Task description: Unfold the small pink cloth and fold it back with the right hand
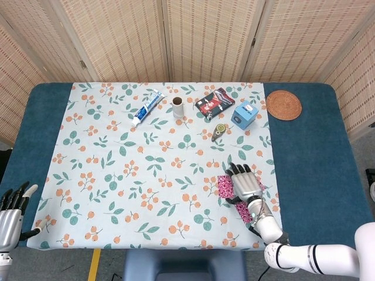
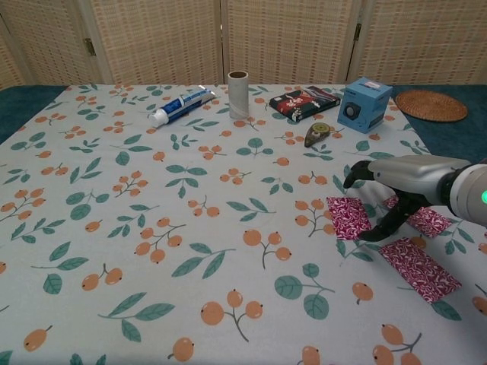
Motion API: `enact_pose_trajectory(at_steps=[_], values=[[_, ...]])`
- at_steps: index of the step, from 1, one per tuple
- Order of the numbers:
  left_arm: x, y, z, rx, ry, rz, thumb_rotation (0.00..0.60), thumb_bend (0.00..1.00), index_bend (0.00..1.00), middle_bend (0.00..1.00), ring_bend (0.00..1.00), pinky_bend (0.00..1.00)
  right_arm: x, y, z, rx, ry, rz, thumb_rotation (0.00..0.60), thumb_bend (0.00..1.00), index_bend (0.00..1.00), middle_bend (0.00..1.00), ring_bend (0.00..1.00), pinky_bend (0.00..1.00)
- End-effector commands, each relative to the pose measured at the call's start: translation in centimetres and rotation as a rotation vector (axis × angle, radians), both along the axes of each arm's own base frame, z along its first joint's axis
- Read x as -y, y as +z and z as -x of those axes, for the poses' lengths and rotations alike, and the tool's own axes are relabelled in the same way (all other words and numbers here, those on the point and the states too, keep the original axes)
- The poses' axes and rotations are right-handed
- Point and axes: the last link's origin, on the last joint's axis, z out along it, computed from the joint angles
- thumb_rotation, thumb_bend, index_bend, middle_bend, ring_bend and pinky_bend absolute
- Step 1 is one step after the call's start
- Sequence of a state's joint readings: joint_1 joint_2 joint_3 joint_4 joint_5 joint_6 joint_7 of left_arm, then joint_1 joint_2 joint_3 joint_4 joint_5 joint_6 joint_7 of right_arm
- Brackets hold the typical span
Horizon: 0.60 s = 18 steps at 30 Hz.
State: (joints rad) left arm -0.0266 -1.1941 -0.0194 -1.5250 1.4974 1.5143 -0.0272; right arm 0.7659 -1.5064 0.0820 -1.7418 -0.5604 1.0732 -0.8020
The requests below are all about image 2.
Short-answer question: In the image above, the blue and white toothpaste tube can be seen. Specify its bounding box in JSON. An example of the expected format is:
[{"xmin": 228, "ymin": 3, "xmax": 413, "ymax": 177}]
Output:
[{"xmin": 148, "ymin": 86, "xmax": 218, "ymax": 127}]

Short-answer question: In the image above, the blue speaker carton box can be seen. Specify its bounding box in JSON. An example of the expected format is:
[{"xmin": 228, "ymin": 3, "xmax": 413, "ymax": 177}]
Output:
[{"xmin": 336, "ymin": 77, "xmax": 393, "ymax": 135}]

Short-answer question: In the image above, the silver and black right robot hand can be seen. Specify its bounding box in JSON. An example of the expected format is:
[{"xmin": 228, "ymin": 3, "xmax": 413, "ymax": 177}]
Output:
[{"xmin": 342, "ymin": 154, "xmax": 471, "ymax": 243}]

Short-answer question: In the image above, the teal table cover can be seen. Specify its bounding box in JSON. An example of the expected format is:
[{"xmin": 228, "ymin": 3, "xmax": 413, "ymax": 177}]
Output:
[{"xmin": 0, "ymin": 84, "xmax": 487, "ymax": 168}]

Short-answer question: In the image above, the dark floral patterned flat box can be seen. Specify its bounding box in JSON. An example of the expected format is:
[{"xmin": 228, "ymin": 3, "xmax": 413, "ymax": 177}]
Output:
[{"xmin": 269, "ymin": 85, "xmax": 342, "ymax": 123}]

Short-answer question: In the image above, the olive correction tape dispenser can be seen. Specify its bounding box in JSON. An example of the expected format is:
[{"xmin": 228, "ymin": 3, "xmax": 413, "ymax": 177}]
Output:
[{"xmin": 303, "ymin": 122, "xmax": 333, "ymax": 148}]

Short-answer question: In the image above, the fruit and leaf print tablecloth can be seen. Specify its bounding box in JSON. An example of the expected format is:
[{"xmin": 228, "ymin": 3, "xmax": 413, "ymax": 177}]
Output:
[{"xmin": 0, "ymin": 83, "xmax": 487, "ymax": 365}]

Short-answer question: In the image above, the woven bamboo screen panel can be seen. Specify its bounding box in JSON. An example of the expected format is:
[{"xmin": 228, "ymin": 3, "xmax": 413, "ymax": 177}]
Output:
[
  {"xmin": 0, "ymin": 0, "xmax": 94, "ymax": 87},
  {"xmin": 0, "ymin": 18, "xmax": 27, "ymax": 92},
  {"xmin": 89, "ymin": 0, "xmax": 224, "ymax": 85},
  {"xmin": 220, "ymin": 0, "xmax": 361, "ymax": 85},
  {"xmin": 355, "ymin": 0, "xmax": 487, "ymax": 87}
]

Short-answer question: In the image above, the cardboard paper roll tube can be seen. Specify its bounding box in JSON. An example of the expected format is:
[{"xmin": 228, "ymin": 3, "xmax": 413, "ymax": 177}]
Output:
[{"xmin": 227, "ymin": 71, "xmax": 250, "ymax": 119}]

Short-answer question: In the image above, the round woven rattan coaster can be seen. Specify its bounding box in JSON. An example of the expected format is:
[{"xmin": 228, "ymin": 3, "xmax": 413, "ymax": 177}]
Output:
[{"xmin": 394, "ymin": 90, "xmax": 469, "ymax": 122}]

